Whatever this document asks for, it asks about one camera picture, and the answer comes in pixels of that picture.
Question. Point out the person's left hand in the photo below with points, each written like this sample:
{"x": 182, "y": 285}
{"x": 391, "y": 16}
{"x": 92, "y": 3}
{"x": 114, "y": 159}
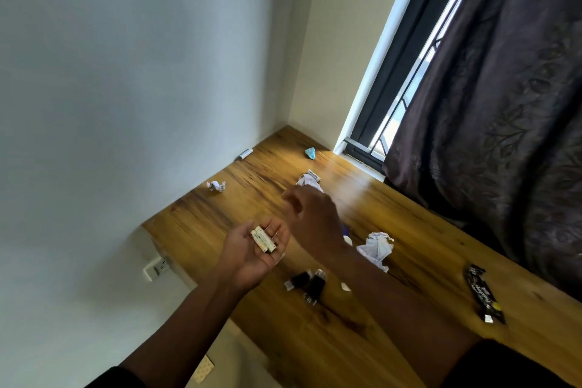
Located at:
{"x": 243, "y": 262}

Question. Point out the person's right hand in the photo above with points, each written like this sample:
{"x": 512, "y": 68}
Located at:
{"x": 318, "y": 224}

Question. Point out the person's right fingers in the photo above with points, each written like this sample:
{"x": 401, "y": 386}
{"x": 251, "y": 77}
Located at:
{"x": 295, "y": 201}

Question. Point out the person's left thumb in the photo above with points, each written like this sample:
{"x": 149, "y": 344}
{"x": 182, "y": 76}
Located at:
{"x": 241, "y": 231}

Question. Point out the person's right forearm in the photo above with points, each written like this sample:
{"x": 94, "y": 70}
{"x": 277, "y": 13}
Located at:
{"x": 400, "y": 310}

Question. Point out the person's left forearm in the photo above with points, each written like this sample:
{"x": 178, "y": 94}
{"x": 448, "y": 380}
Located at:
{"x": 182, "y": 331}

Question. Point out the crumpled white printed paper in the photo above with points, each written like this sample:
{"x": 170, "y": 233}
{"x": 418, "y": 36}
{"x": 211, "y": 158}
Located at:
{"x": 310, "y": 178}

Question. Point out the teal crumpled wrapper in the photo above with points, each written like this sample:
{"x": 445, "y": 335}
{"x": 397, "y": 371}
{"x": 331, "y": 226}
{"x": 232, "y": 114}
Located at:
{"x": 310, "y": 153}

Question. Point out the small crumpled white paper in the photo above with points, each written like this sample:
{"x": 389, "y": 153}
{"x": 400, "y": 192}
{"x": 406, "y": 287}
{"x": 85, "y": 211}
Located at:
{"x": 216, "y": 186}

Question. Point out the blue white small item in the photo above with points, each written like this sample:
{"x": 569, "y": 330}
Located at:
{"x": 346, "y": 233}

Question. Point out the large crumpled white tissue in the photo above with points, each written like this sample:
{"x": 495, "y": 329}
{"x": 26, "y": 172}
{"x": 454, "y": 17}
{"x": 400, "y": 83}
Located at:
{"x": 376, "y": 249}

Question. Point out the small white paper scrap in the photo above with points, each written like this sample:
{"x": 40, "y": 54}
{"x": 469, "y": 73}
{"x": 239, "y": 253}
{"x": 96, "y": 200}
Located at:
{"x": 346, "y": 286}

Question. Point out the black window grille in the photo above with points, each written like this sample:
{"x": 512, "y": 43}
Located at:
{"x": 411, "y": 96}

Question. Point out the black left sleeve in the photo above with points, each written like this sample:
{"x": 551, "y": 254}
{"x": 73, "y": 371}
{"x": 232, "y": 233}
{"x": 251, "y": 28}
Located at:
{"x": 116, "y": 378}

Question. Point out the black sleeve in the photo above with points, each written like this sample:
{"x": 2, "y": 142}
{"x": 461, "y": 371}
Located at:
{"x": 504, "y": 367}
{"x": 116, "y": 378}

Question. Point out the black snack bar wrapper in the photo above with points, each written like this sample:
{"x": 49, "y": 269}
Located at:
{"x": 484, "y": 294}

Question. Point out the dark brown patterned curtain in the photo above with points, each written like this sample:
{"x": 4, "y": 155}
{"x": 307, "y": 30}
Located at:
{"x": 504, "y": 106}

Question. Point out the black right sleeve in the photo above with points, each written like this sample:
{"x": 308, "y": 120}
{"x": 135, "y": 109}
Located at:
{"x": 504, "y": 367}

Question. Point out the white wall socket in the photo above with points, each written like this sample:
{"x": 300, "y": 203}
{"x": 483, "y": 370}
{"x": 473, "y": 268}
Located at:
{"x": 157, "y": 268}

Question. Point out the beige wall socket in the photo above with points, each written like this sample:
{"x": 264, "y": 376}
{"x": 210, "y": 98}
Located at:
{"x": 203, "y": 369}

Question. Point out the black window frame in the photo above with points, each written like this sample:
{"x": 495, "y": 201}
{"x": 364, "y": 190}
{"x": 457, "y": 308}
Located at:
{"x": 400, "y": 55}

